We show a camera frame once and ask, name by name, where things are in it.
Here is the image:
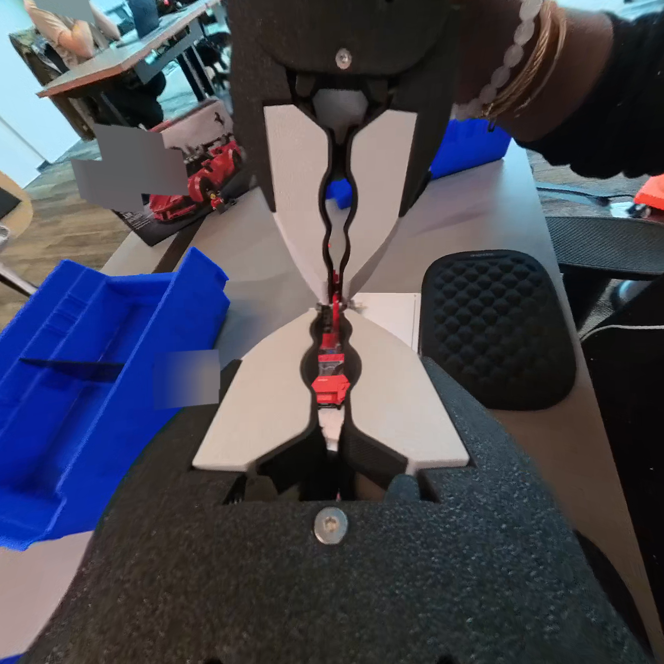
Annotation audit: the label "person's right hand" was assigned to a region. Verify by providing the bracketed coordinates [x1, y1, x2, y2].
[454, 0, 526, 104]

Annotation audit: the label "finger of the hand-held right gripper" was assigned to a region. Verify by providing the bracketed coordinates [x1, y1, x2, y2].
[263, 102, 337, 304]
[339, 110, 420, 298]

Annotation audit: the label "thin red lego piece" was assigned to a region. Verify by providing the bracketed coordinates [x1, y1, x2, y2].
[329, 267, 344, 335]

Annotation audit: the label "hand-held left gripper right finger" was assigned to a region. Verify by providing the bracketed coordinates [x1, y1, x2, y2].
[339, 305, 472, 472]

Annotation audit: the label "lego set box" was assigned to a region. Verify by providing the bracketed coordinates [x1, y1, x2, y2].
[111, 98, 256, 248]

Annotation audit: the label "small red black lego assembly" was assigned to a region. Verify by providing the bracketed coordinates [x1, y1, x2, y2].
[312, 301, 351, 408]

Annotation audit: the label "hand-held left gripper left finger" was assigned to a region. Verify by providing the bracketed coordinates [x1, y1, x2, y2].
[193, 308, 326, 476]

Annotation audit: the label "white bead bracelet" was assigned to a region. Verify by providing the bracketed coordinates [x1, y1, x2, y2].
[453, 0, 546, 121]

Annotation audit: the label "black quilted chair seat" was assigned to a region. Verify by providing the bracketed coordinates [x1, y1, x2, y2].
[419, 248, 579, 412]

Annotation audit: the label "gold bangle bracelets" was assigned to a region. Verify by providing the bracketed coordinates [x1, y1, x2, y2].
[482, 0, 570, 131]

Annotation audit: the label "long wooden table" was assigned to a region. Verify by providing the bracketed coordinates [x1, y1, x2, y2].
[37, 0, 235, 131]

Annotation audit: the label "blue plastic bin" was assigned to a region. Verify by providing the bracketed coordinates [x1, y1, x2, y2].
[0, 246, 232, 552]
[326, 117, 515, 204]

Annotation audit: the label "black cable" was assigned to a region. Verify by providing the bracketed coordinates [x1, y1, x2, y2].
[534, 181, 640, 206]

